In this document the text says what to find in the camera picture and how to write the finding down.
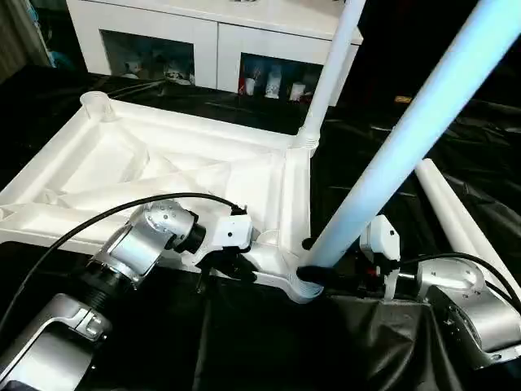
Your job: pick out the grey curtain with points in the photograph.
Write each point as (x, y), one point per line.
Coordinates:
(16, 36)

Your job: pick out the small yellow label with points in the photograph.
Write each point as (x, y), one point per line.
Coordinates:
(403, 99)

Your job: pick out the white cabinet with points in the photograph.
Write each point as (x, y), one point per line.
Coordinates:
(211, 40)

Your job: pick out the black mat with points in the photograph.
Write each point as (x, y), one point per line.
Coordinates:
(264, 346)

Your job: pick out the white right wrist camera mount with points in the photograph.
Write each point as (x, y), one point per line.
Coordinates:
(382, 236)

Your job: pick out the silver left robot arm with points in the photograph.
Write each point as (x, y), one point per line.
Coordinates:
(130, 248)

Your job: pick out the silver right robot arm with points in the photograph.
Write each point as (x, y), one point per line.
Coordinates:
(480, 313)

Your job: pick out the white plastic table leg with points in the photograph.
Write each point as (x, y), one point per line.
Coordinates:
(488, 252)
(447, 212)
(386, 155)
(325, 81)

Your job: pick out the white plastic table top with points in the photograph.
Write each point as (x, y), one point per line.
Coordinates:
(183, 163)

